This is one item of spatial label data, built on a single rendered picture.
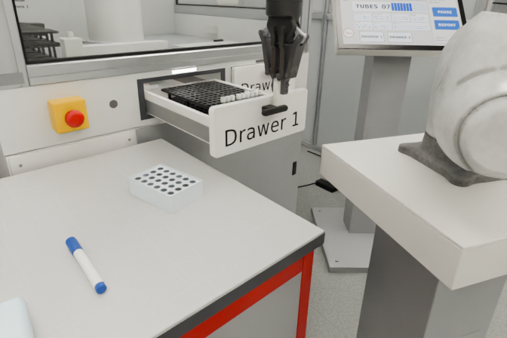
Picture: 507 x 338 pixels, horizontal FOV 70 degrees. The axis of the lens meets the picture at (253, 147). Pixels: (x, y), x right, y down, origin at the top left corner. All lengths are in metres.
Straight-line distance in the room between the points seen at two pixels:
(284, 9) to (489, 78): 0.41
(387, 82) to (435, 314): 1.04
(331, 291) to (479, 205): 1.07
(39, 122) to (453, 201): 0.86
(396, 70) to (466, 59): 1.14
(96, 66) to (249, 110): 0.39
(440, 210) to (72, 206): 0.65
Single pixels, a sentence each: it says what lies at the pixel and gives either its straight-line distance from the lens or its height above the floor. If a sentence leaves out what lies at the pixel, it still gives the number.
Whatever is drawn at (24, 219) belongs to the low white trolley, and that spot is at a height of 0.76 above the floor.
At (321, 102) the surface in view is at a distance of 2.86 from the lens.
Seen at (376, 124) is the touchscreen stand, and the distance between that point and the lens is 1.71.
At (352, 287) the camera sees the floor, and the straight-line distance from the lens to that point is 1.71.
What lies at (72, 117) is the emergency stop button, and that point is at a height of 0.88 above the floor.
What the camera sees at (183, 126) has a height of 0.85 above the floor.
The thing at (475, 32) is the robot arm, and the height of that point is 1.10.
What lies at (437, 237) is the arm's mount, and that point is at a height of 0.82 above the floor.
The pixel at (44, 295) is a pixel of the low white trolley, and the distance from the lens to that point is 0.60.
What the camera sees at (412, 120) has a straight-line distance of 2.46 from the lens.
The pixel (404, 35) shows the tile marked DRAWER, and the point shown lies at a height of 1.01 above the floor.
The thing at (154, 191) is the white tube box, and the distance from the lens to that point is 0.71.
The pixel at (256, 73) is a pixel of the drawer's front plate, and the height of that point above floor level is 0.90.
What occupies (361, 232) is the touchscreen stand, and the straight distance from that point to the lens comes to 1.96.
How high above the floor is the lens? 1.13
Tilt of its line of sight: 23 degrees down
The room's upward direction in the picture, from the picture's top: 1 degrees clockwise
